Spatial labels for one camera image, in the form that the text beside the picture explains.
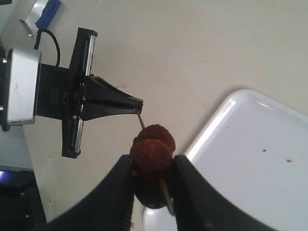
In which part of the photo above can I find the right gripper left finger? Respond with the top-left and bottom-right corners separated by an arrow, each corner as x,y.
45,154 -> 134,231

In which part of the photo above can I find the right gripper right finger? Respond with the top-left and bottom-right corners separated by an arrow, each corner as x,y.
172,155 -> 271,231

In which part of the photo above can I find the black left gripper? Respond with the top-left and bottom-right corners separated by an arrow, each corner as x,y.
37,28 -> 143,158

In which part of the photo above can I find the thin metal skewer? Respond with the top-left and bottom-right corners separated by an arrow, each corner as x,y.
137,110 -> 175,217

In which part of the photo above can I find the dried red fruit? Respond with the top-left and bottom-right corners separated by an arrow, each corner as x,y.
133,124 -> 176,152
131,169 -> 173,209
130,139 -> 173,175

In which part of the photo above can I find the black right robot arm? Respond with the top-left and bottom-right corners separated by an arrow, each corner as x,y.
0,155 -> 270,231

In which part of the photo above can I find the white rectangular plastic tray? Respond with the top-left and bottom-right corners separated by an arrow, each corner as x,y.
143,90 -> 308,231

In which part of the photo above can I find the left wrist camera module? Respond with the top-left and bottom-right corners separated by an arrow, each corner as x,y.
1,48 -> 42,131

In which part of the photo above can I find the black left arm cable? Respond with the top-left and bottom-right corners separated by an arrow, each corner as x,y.
33,28 -> 61,67

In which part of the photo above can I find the blue cloth on bracket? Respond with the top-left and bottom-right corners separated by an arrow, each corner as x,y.
35,0 -> 61,29

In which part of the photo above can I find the grey metal bracket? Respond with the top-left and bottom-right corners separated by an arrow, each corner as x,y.
19,0 -> 48,39

